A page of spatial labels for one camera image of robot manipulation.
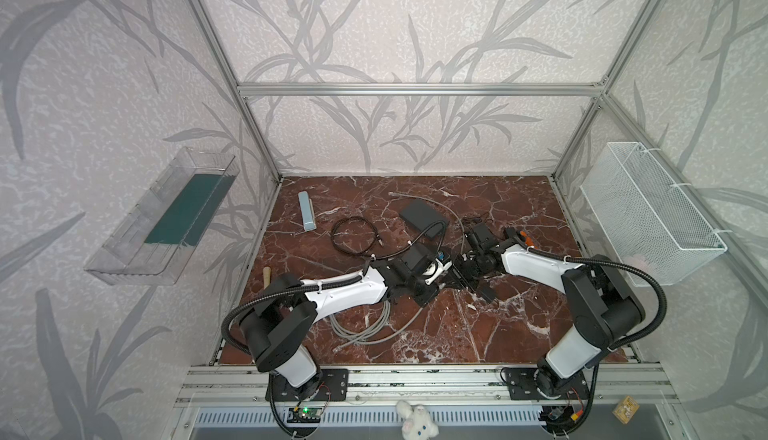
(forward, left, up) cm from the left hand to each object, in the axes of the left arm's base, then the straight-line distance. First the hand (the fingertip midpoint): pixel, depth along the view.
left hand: (438, 282), depth 84 cm
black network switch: (0, -4, +5) cm, 7 cm away
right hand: (+4, 0, -2) cm, 4 cm away
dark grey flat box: (+30, +2, -9) cm, 31 cm away
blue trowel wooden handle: (+4, +53, -7) cm, 53 cm away
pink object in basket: (0, -48, +14) cm, 50 cm away
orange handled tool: (+18, -32, -6) cm, 37 cm away
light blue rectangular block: (+28, +44, -5) cm, 52 cm away
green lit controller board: (-30, +34, -8) cm, 46 cm away
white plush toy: (-32, +7, -2) cm, 33 cm away
